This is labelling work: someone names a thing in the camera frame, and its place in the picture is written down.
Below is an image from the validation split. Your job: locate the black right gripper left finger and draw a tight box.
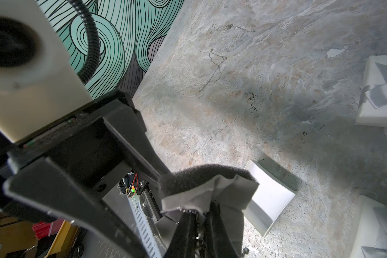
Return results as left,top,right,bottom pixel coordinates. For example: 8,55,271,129
164,210,198,258

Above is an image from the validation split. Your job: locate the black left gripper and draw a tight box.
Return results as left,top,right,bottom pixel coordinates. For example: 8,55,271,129
0,90,170,258

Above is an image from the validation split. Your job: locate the silver chain necklace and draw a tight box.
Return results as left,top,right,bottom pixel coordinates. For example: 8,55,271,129
198,23,256,92
180,207,210,258

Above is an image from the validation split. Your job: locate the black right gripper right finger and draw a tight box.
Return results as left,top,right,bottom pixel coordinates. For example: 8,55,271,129
204,202,240,258

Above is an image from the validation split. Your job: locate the white slotted cable duct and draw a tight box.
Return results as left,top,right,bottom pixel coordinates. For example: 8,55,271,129
128,192,166,258

